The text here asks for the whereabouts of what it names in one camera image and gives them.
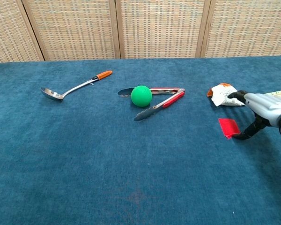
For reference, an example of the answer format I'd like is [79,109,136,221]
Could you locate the steel tongs with red grips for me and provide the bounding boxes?
[118,87,186,122]

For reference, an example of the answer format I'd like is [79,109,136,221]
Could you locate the woven bamboo folding screen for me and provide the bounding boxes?
[0,0,281,64]

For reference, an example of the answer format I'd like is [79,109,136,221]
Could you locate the red square piece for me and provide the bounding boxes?
[218,118,241,140]

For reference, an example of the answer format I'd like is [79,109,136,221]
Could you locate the black and silver right hand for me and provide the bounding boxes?
[227,90,281,141]

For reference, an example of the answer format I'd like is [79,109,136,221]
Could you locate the white and orange snack packet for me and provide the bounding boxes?
[206,82,246,107]

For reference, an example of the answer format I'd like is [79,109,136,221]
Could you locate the blue carpet table cover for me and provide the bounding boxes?
[0,55,281,225]

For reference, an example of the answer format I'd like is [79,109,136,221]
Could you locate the steel ladle with orange handle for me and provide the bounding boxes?
[40,70,113,103]

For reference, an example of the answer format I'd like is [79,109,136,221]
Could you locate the green ball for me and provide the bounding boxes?
[131,85,153,108]

